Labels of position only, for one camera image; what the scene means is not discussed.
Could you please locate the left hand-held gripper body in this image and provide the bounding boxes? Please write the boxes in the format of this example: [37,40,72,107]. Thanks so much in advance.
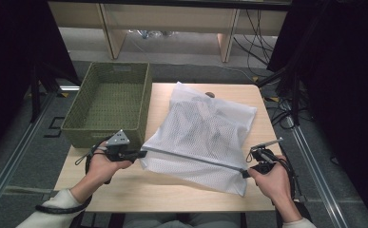
[105,128,132,162]

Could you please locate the thin white floor cable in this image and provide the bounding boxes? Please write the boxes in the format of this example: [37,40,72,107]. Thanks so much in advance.
[200,63,256,81]

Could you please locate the black metal stand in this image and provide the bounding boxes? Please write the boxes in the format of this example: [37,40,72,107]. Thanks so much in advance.
[256,0,303,126]
[29,60,81,124]

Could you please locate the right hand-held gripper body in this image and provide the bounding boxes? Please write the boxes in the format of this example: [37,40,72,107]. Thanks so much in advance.
[250,137,284,175]

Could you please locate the person's left hand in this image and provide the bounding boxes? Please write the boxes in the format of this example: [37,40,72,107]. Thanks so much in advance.
[85,150,133,191]

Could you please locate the black hanging cables bundle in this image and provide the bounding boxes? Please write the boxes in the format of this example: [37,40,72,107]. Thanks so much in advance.
[233,9,281,69]

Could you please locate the black curtain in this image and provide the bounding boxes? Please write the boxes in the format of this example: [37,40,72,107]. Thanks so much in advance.
[266,0,368,228]
[0,0,78,165]

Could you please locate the metal floor rail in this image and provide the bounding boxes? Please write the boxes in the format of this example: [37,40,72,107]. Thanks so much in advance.
[285,117,351,228]
[0,91,59,219]

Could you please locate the pale plastic clutter pile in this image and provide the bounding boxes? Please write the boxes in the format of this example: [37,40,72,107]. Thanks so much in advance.
[128,28,175,40]

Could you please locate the white mesh laundry bag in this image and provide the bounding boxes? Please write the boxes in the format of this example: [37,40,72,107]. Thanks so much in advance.
[139,81,258,198]

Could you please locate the green woven basket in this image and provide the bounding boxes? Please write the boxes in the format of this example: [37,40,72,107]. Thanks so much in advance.
[60,61,154,150]

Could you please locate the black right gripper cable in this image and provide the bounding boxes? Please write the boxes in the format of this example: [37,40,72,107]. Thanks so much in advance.
[278,146,300,201]

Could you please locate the black floor cables bundle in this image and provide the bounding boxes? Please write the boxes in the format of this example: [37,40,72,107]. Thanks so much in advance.
[265,94,316,131]

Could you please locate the person's grey trouser legs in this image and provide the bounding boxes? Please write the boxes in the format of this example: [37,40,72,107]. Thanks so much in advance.
[123,212,242,228]

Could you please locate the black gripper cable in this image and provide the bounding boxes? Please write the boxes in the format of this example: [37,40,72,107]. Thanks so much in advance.
[34,139,110,216]
[278,146,300,201]

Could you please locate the person's right hand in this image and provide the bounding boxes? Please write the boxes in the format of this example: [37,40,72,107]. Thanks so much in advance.
[247,155,297,208]

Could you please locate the light wooden desk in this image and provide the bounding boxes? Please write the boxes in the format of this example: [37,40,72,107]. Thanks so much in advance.
[48,0,292,64]

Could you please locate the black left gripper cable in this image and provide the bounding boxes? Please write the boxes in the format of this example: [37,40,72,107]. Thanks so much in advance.
[34,139,110,216]

